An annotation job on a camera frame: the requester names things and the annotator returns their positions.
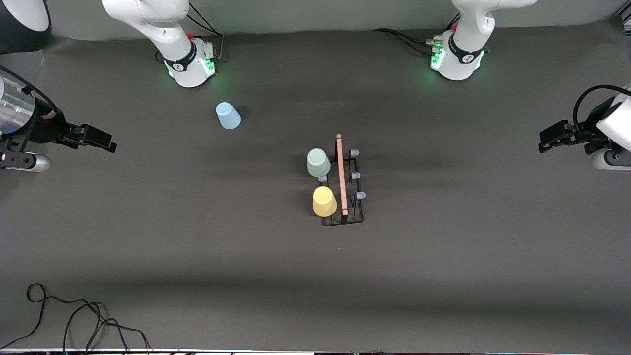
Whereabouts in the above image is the black wire cup holder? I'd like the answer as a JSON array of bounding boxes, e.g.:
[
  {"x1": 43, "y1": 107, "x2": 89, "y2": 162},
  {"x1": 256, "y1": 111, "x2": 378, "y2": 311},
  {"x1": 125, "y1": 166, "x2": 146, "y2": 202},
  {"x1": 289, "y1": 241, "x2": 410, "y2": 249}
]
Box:
[{"x1": 318, "y1": 134, "x2": 367, "y2": 227}]

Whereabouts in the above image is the pale green plastic cup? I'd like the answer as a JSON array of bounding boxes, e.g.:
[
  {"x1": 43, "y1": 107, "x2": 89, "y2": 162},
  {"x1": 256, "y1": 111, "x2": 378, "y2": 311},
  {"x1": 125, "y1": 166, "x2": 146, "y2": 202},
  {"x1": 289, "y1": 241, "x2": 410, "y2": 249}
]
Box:
[{"x1": 307, "y1": 148, "x2": 332, "y2": 178}]

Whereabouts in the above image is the yellow plastic cup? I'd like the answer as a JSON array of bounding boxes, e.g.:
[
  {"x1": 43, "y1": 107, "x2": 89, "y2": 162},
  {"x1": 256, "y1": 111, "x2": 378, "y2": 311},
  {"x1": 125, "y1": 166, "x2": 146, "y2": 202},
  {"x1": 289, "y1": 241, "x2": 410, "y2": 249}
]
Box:
[{"x1": 312, "y1": 186, "x2": 338, "y2": 218}]

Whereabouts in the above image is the light blue plastic cup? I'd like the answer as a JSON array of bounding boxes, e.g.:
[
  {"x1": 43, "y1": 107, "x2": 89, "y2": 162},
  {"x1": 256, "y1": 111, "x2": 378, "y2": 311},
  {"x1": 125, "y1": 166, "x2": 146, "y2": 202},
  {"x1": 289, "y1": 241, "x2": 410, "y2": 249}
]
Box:
[{"x1": 216, "y1": 102, "x2": 242, "y2": 130}]

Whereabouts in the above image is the dark grey table mat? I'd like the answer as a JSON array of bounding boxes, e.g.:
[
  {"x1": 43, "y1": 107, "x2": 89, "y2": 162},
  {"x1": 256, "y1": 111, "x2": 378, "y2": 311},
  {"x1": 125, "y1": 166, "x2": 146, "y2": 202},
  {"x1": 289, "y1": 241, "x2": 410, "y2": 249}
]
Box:
[{"x1": 0, "y1": 17, "x2": 631, "y2": 354}]

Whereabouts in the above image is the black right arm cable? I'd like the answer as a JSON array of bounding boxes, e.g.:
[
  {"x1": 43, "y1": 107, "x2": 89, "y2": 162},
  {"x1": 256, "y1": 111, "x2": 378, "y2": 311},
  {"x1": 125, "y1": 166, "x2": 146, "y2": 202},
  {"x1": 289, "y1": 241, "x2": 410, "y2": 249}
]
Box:
[{"x1": 0, "y1": 64, "x2": 61, "y2": 116}]

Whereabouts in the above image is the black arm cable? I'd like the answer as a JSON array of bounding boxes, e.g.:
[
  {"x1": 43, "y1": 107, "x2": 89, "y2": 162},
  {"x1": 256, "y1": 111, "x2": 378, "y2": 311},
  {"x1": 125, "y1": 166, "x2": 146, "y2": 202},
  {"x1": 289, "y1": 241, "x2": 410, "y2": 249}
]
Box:
[
  {"x1": 573, "y1": 85, "x2": 631, "y2": 143},
  {"x1": 0, "y1": 64, "x2": 61, "y2": 116}
]

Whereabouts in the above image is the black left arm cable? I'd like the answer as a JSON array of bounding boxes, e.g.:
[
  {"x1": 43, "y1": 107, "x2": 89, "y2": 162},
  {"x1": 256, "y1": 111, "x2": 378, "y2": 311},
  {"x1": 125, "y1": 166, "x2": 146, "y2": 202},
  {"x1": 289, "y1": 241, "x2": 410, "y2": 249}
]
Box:
[{"x1": 573, "y1": 85, "x2": 631, "y2": 143}]

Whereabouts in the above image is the black looped table cable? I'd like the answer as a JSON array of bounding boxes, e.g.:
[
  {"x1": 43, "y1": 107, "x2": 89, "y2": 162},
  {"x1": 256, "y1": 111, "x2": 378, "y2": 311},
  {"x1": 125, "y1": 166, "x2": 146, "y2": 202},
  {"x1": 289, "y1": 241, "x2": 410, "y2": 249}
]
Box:
[{"x1": 0, "y1": 283, "x2": 106, "y2": 350}]

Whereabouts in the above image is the black tangled table cable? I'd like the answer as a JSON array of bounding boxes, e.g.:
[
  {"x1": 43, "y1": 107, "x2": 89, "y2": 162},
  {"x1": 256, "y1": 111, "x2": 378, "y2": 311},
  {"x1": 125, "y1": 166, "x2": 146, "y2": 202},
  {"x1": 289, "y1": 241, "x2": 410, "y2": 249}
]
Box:
[{"x1": 63, "y1": 302, "x2": 151, "y2": 355}]

